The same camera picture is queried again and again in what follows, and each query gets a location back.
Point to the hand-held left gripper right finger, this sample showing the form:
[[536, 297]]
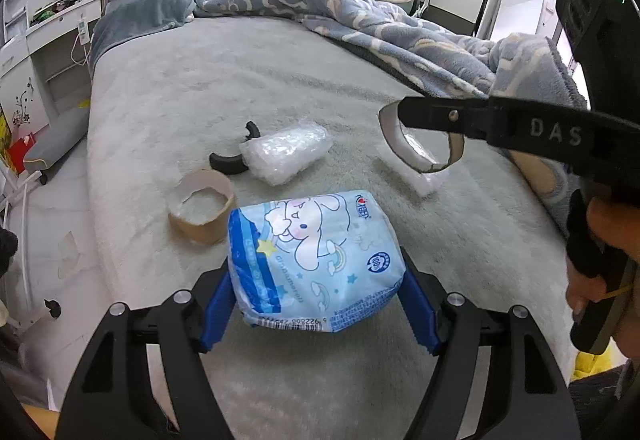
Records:
[[417, 310]]

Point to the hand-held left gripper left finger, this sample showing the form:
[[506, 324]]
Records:
[[215, 315]]

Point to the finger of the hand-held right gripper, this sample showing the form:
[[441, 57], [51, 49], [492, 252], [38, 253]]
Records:
[[450, 117]]

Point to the wide brown cardboard tape core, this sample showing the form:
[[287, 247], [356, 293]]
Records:
[[200, 227]]

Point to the blue cartoon-print tissue packet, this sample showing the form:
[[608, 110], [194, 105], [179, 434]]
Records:
[[310, 260]]

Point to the black curved plastic piece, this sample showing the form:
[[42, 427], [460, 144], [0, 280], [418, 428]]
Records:
[[225, 162]]

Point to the person's right hand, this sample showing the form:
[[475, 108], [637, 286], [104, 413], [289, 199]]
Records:
[[617, 232]]

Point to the white door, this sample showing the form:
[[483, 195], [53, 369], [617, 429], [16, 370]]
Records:
[[520, 0]]

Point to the blue cloud-print duvet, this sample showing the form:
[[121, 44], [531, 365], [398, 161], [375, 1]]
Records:
[[350, 10]]

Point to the white wheeled clothes rack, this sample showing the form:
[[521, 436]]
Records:
[[52, 309]]

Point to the black long fuzzy garment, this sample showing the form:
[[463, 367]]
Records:
[[7, 247]]

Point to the grey padded bed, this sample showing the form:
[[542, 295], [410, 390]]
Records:
[[175, 95]]

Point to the yellow item on floor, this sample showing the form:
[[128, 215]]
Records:
[[82, 104]]

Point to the yellow green painting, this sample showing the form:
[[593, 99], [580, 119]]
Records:
[[4, 125]]

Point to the blue-grey plush pillow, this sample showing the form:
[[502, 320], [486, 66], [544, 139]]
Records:
[[140, 15]]

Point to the white dressing table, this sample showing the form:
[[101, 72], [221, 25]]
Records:
[[45, 55]]

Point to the white power strip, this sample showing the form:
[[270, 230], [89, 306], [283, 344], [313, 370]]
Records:
[[83, 31]]

